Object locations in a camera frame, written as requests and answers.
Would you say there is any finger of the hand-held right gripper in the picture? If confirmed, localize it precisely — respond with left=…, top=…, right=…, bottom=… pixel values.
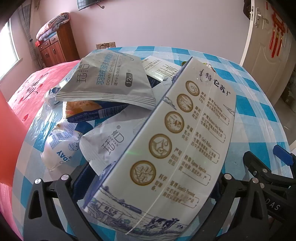
left=273, top=144, right=296, bottom=167
left=243, top=151, right=296, bottom=186

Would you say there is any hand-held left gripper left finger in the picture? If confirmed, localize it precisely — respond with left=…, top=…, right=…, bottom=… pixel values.
left=23, top=161, right=103, bottom=241

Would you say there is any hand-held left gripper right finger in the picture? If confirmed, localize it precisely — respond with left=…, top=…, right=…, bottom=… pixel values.
left=208, top=174, right=271, bottom=241

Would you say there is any white bottle with blue label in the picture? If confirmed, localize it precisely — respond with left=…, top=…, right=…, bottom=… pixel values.
left=41, top=118, right=93, bottom=171

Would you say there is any large blue orange tissue packet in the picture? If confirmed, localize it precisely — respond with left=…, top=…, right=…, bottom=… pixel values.
left=65, top=100, right=130, bottom=123

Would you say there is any large white milk box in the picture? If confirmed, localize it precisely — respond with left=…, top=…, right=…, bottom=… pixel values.
left=82, top=57, right=237, bottom=237

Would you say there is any white milk carton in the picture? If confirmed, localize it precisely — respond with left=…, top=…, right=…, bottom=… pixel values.
left=141, top=56, right=183, bottom=88

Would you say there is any pale grey detergent pouch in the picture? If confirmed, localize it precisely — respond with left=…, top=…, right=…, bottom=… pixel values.
left=79, top=105, right=151, bottom=176

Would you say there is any blue checked plastic tablecloth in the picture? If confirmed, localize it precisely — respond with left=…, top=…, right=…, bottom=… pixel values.
left=10, top=46, right=294, bottom=241

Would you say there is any grey printed detergent pouch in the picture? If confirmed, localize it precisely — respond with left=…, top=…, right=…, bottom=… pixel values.
left=55, top=50, right=158, bottom=110

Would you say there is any pink bedspread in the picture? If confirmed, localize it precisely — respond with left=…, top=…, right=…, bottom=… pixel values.
left=0, top=61, right=80, bottom=241

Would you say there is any cream door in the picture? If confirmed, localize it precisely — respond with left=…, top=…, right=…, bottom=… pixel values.
left=239, top=0, right=289, bottom=77

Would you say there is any red hanging ornament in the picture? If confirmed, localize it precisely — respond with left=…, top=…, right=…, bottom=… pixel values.
left=269, top=9, right=288, bottom=58

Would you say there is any brown wooden cabinet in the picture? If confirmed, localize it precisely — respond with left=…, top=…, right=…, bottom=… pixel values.
left=37, top=22, right=74, bottom=69

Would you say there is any window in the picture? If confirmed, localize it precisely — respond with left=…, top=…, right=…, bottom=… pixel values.
left=0, top=20, right=20, bottom=79

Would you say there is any folded patterned blanket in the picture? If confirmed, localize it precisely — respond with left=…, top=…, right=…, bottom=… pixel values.
left=36, top=13, right=71, bottom=42

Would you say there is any patterned curtain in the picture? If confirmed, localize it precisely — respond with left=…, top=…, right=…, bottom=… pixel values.
left=17, top=0, right=43, bottom=69

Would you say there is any metal door handle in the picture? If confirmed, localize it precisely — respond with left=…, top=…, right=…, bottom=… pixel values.
left=253, top=7, right=269, bottom=29

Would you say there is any black wall television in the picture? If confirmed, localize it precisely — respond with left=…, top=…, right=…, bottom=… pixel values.
left=77, top=0, right=105, bottom=11

